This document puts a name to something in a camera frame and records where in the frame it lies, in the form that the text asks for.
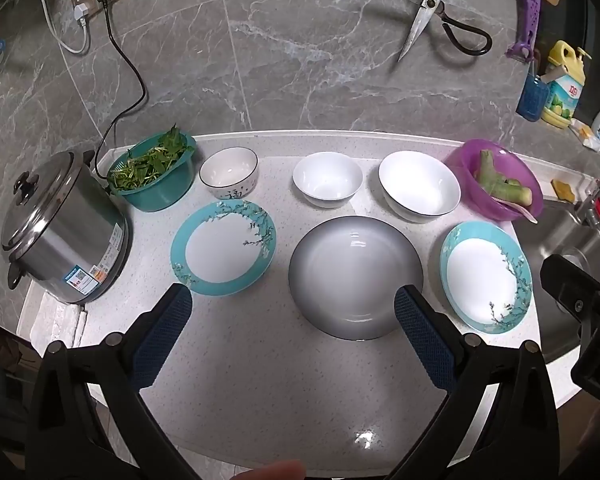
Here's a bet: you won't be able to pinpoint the teal floral plate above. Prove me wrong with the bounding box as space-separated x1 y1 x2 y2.
440 221 533 334
170 200 276 297

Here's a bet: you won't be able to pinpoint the grey gradient plate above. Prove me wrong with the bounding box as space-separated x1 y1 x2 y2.
288 216 424 340

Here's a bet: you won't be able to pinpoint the large white bowl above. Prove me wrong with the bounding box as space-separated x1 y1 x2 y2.
378 151 462 223

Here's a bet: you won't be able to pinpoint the floral patterned small bowl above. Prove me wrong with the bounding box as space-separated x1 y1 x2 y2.
198 146 260 200

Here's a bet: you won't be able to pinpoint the small white bowl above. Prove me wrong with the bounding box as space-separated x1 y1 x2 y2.
292 152 364 209

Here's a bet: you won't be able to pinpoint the kitchen scissors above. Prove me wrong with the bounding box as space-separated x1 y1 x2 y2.
396 0 493 64

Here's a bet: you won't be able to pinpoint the person's hand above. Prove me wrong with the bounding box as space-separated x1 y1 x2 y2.
232 460 306 480

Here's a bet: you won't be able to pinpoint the chrome faucet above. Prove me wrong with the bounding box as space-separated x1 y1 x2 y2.
574 152 600 231

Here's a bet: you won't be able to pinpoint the white spoon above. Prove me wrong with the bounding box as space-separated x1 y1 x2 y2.
494 197 538 224

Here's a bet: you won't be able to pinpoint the white folded cloth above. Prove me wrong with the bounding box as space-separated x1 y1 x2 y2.
30 292 87 356

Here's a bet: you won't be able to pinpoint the yellow sponge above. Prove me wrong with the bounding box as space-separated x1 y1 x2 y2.
550 179 577 204

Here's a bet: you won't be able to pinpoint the peeled green stem vegetable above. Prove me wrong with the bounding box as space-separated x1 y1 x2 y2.
475 150 532 207

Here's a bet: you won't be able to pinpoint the steel rice cooker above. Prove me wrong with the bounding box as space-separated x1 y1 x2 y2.
1 150 131 304

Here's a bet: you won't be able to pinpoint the purple plastic bowl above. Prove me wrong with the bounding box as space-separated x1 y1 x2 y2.
445 139 543 221

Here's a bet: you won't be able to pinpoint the green colander basket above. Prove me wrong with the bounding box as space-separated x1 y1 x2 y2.
107 126 197 212

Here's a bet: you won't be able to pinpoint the leafy green vegetables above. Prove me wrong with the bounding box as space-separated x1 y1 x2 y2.
107 125 194 192

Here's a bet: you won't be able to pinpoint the blue utensil cup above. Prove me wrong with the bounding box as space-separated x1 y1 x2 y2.
516 62 550 122

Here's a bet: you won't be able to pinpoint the yellow detergent bottle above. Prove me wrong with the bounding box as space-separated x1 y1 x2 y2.
541 40 591 129

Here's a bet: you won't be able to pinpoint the purple hanging tool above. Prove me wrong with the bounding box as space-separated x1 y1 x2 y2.
505 0 542 63

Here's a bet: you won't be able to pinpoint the white power cable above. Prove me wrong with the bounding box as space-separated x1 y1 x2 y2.
0 0 92 57

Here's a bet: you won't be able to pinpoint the black power cable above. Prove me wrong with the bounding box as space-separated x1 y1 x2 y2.
93 0 150 176

